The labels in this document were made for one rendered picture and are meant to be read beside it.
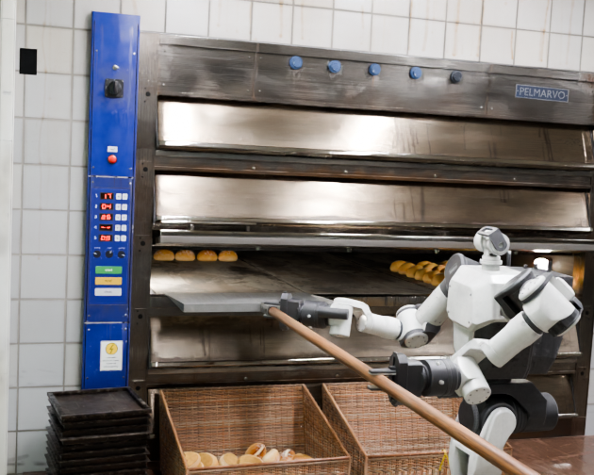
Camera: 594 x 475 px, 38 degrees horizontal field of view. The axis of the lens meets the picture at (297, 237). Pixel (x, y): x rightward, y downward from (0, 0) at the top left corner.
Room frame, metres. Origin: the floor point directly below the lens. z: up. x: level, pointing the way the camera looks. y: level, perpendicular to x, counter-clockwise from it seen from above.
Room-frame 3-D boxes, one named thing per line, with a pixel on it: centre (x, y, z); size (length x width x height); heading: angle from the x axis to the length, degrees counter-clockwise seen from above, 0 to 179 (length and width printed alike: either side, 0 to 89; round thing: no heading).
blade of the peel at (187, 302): (3.06, 0.15, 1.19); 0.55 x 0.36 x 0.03; 109
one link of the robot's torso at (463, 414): (2.53, -0.65, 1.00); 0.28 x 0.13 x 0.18; 109
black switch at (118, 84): (2.97, 0.64, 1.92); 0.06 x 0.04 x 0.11; 108
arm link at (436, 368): (2.03, -0.30, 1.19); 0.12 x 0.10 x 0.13; 109
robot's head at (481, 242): (2.51, -0.56, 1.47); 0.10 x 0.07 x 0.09; 11
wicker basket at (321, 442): (2.91, 0.12, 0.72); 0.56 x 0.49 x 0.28; 110
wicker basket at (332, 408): (3.10, -0.45, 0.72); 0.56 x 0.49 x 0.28; 107
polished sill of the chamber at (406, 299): (3.37, -0.34, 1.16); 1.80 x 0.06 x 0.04; 108
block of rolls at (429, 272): (3.94, -0.76, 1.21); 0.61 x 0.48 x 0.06; 18
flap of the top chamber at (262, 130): (3.34, -0.34, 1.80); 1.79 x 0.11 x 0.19; 108
